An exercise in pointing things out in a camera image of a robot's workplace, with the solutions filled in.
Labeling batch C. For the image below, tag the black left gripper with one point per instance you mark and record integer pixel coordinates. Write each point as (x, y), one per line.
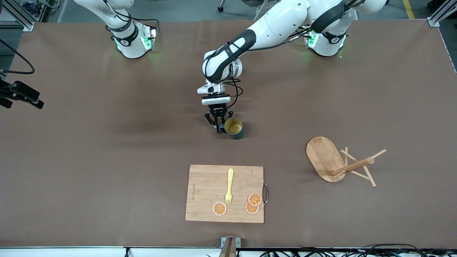
(217, 112)

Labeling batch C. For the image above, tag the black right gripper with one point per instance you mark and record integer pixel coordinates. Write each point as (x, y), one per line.
(3, 89)

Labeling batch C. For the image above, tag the dark teal ribbed cup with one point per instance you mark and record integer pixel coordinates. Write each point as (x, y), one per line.
(235, 129)

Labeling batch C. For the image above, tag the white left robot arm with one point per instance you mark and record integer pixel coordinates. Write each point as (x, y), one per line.
(278, 25)

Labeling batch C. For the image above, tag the wooden cup rack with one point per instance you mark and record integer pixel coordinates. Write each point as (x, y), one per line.
(323, 157)

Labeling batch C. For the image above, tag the yellow plastic fork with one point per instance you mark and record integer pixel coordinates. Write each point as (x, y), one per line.
(230, 178)

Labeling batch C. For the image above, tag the bamboo cutting board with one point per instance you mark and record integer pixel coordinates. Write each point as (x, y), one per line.
(207, 192)

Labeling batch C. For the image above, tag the orange slice toy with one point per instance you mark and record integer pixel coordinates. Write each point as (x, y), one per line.
(255, 198)
(250, 210)
(219, 208)

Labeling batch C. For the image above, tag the brown table mat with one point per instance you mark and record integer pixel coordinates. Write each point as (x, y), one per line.
(107, 160)

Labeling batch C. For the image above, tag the grey office chair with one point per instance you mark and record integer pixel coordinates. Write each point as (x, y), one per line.
(235, 3)

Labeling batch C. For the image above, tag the aluminium frame profile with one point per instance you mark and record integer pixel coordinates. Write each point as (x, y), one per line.
(21, 19)
(437, 19)

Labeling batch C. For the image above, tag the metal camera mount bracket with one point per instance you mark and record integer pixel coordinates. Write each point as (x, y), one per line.
(228, 246)

